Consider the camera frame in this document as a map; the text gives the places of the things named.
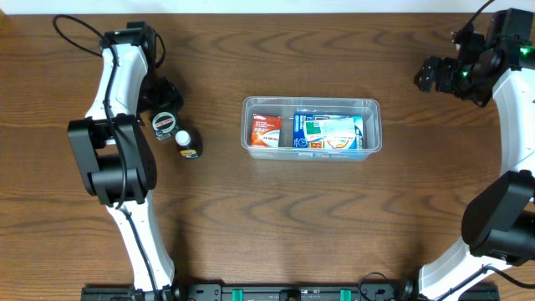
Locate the dark green round-logo box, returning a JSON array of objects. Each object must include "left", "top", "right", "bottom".
[{"left": 150, "top": 111, "right": 181, "bottom": 140}]

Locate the white green Panadol box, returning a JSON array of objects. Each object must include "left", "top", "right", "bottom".
[{"left": 304, "top": 118, "right": 355, "bottom": 142}]

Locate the red orange medicine box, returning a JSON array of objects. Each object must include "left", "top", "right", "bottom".
[{"left": 251, "top": 114, "right": 282, "bottom": 148}]

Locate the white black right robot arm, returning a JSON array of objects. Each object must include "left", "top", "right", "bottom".
[{"left": 399, "top": 8, "right": 534, "bottom": 300}]

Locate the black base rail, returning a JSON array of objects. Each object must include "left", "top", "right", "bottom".
[{"left": 80, "top": 283, "right": 501, "bottom": 301}]

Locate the clear plastic container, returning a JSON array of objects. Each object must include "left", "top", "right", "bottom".
[{"left": 241, "top": 96, "right": 382, "bottom": 161}]

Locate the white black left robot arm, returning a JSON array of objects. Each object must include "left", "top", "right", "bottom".
[{"left": 68, "top": 21, "right": 183, "bottom": 300}]

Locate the blue Kool Fever box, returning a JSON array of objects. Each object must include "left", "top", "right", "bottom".
[{"left": 293, "top": 114, "right": 364, "bottom": 150}]

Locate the dark bottle white cap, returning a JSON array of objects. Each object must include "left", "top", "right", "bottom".
[{"left": 175, "top": 129, "right": 202, "bottom": 160}]

